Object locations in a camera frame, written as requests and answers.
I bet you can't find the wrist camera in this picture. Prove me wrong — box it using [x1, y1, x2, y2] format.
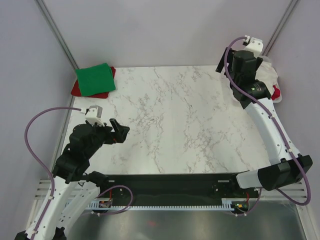
[242, 35, 264, 56]
[85, 105, 106, 127]

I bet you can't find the dark red garment in basket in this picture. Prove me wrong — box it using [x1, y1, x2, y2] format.
[271, 85, 281, 101]

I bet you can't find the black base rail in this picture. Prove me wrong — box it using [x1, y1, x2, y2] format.
[79, 172, 261, 207]

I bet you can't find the left aluminium corner post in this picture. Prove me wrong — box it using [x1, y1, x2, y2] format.
[34, 0, 79, 70]

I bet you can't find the folded dark red t shirt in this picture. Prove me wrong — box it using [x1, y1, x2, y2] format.
[70, 66, 116, 99]

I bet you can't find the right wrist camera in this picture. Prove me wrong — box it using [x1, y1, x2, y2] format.
[242, 35, 264, 56]

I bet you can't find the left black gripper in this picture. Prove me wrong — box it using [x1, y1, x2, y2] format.
[85, 117, 130, 158]

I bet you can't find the white slotted cable duct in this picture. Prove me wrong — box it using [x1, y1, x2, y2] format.
[62, 198, 251, 211]

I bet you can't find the right aluminium corner post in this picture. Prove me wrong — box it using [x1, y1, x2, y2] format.
[262, 0, 301, 56]

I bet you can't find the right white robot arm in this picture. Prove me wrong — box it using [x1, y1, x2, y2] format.
[216, 49, 313, 197]

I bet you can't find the folded green t shirt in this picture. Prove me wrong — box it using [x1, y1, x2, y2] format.
[75, 63, 116, 97]

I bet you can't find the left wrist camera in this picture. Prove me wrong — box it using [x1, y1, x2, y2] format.
[85, 105, 106, 127]

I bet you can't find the aluminium corner post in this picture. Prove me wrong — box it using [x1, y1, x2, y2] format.
[34, 0, 79, 70]
[262, 0, 301, 56]

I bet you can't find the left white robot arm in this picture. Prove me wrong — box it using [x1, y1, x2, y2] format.
[15, 117, 130, 240]

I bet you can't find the white plastic laundry basket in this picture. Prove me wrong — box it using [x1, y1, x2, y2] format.
[256, 55, 282, 103]

